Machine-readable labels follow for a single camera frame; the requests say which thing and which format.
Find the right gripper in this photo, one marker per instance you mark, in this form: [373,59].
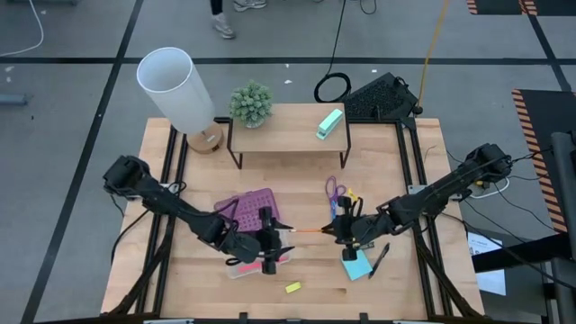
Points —
[346,238]

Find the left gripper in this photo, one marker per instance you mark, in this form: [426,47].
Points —
[238,249]

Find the orange pencil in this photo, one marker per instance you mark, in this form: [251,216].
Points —
[308,230]

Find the teal sticky note pad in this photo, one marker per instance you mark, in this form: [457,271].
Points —
[357,267]

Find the pink pencil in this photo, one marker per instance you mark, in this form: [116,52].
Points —
[247,268]

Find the yellow-green eraser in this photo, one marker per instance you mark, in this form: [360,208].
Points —
[293,287]

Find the black pen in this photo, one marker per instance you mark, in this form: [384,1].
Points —
[379,260]

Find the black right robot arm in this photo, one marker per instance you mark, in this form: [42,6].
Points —
[441,189]

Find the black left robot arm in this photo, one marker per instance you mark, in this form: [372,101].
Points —
[157,195]

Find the purple plastic pencil box lid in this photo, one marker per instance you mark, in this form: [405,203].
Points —
[247,207]

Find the clear plastic pencil box base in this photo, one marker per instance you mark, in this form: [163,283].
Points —
[234,270]

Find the teal stapler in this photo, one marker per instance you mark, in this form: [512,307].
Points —
[329,123]

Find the wooden shelf black metal legs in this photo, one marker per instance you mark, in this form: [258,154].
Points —
[288,130]

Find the green plant in patterned pot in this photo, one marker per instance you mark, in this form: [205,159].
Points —
[250,103]

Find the black perforated box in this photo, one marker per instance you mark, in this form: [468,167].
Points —
[380,96]

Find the white paper sheet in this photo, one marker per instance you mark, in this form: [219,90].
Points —
[490,279]

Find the white-shade lamp wooden base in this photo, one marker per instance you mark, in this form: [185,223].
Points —
[180,90]

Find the black metal bar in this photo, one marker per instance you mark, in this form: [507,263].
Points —
[517,254]

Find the person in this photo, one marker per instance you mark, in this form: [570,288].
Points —
[223,26]

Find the black mat hazard-striped edge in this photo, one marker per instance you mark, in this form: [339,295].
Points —
[499,5]
[544,117]

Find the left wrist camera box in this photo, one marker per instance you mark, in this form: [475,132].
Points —
[254,242]

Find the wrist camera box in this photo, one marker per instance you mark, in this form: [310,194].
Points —
[254,242]
[368,229]

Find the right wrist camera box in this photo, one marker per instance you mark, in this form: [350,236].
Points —
[368,229]

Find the black table-edge bracket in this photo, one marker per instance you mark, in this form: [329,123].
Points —
[364,317]
[243,317]

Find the black metal table frame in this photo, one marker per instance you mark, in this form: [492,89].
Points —
[407,123]

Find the grey metal post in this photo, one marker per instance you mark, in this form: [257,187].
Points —
[564,202]

